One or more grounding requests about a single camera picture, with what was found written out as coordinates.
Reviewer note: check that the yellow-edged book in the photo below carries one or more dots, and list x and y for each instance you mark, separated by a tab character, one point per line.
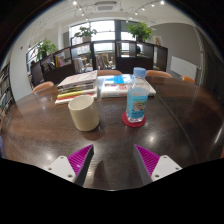
75	93

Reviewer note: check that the clear blue-capped water bottle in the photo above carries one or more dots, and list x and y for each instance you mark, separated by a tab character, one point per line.
137	100

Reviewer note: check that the white book with red title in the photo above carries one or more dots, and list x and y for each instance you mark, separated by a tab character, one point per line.
78	79

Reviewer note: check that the potted green plant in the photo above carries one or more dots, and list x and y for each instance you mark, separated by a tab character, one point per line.
140	30
46	48
86	32

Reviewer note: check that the tall dark bookshelf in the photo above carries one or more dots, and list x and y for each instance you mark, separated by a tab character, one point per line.
5	91

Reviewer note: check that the white red-edged book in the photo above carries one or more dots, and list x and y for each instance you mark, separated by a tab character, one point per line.
63	100

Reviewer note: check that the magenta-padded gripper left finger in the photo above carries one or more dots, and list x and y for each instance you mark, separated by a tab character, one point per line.
61	166

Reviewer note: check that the ceiling air conditioner unit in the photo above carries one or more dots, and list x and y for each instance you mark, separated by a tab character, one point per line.
105	6

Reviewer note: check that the thick white blue-cover book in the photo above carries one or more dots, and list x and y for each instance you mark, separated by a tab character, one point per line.
113	88

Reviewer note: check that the dark cubby shelf unit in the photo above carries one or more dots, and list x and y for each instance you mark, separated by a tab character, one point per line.
125	65

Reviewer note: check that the cream ceramic cup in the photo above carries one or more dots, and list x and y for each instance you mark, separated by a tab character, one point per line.
83	113

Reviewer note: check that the white wall radiator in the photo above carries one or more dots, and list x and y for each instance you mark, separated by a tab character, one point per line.
184	67

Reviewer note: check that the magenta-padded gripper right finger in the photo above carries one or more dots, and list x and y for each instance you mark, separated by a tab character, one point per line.
165	166

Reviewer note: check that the orange chairs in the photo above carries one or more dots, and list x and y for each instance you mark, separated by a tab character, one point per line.
108	72

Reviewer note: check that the ceiling spot lights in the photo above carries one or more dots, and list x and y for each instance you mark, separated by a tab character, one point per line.
162	2

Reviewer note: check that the dark grey book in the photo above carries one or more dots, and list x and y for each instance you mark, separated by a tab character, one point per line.
76	89

